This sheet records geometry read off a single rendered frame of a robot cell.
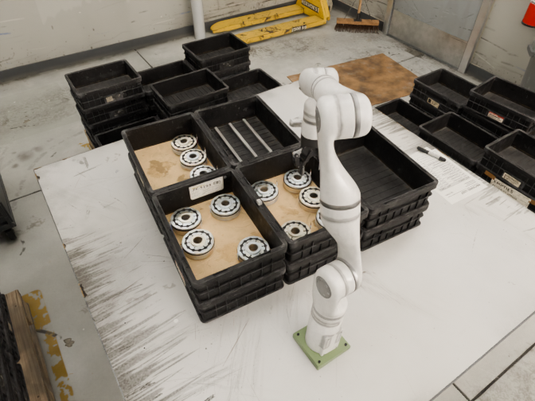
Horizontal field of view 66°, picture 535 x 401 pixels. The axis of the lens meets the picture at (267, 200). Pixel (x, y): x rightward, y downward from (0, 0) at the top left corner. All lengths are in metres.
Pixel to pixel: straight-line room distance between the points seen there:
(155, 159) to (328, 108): 1.01
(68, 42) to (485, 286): 3.92
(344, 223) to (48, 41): 3.80
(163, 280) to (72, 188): 0.64
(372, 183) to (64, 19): 3.41
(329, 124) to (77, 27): 3.76
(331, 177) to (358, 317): 0.62
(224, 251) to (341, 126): 0.66
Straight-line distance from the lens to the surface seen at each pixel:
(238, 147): 1.71
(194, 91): 2.78
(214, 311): 1.32
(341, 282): 1.02
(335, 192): 0.89
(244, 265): 1.17
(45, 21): 4.35
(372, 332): 1.36
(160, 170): 1.64
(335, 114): 0.83
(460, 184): 1.92
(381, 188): 1.59
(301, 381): 1.27
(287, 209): 1.45
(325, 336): 1.20
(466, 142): 2.77
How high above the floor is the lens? 1.88
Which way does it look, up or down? 45 degrees down
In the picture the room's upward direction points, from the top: 1 degrees clockwise
